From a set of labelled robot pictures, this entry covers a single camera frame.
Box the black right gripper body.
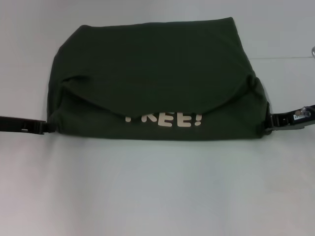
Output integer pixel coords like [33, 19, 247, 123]
[270, 104, 315, 131]

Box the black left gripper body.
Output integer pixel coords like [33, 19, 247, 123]
[0, 115, 27, 134]

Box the dark green shirt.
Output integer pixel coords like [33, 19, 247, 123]
[46, 16, 272, 142]

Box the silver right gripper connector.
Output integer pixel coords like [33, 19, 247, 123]
[293, 106, 311, 119]

